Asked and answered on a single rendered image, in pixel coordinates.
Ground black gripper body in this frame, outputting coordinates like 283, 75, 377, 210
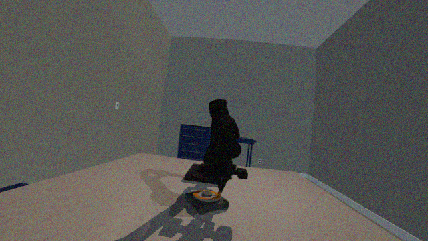
197, 153, 248, 179

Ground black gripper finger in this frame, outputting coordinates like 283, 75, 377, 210
221, 178, 232, 193
213, 176, 221, 191

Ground orange round plate with holes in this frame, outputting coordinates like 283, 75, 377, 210
193, 190, 221, 202

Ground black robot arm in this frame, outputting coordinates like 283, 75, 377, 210
203, 99, 241, 179

